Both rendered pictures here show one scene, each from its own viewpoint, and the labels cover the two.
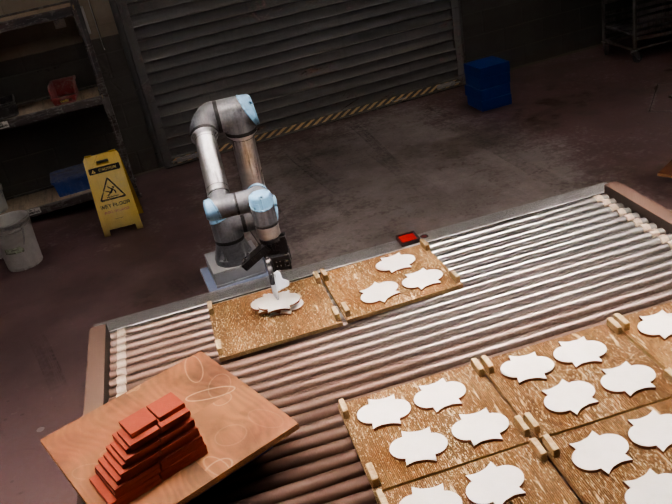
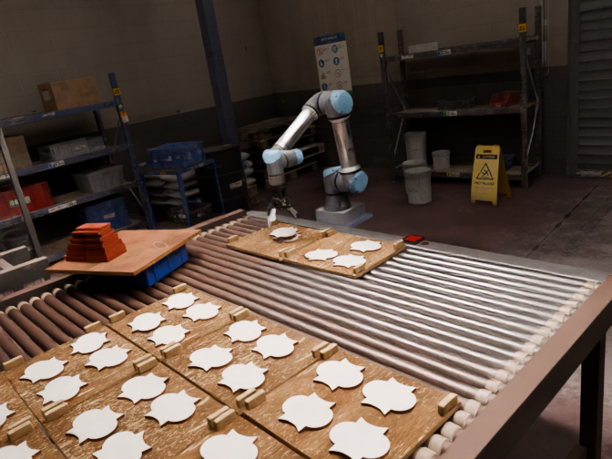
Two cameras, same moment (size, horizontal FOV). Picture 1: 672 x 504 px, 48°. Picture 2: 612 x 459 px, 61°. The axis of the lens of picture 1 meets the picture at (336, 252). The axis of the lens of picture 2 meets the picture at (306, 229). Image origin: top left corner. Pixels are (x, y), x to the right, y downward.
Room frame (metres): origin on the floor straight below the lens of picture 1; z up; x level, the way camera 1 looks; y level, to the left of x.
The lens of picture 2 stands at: (1.09, -1.86, 1.75)
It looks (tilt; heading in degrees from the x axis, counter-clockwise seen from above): 18 degrees down; 59
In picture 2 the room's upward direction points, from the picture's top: 9 degrees counter-clockwise
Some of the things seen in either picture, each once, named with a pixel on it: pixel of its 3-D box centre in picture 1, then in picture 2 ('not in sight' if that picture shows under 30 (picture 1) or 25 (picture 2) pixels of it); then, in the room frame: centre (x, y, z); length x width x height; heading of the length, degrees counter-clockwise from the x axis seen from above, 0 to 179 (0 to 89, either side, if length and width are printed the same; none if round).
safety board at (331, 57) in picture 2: not in sight; (332, 66); (5.94, 4.61, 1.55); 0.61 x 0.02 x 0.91; 104
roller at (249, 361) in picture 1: (407, 317); (309, 277); (2.09, -0.19, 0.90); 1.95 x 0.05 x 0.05; 99
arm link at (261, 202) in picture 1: (262, 208); (274, 163); (2.24, 0.20, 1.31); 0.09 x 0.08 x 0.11; 7
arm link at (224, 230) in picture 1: (226, 220); (335, 178); (2.70, 0.39, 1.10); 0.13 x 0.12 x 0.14; 97
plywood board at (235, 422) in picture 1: (165, 434); (127, 249); (1.57, 0.52, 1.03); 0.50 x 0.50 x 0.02; 34
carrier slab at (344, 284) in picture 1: (388, 280); (343, 253); (2.30, -0.16, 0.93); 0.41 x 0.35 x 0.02; 101
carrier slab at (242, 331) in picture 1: (272, 315); (279, 239); (2.22, 0.25, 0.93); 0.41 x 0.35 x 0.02; 100
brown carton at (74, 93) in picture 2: not in sight; (69, 94); (2.23, 4.54, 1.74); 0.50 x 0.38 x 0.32; 14
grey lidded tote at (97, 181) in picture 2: not in sight; (99, 178); (2.30, 4.55, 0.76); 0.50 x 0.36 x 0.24; 20
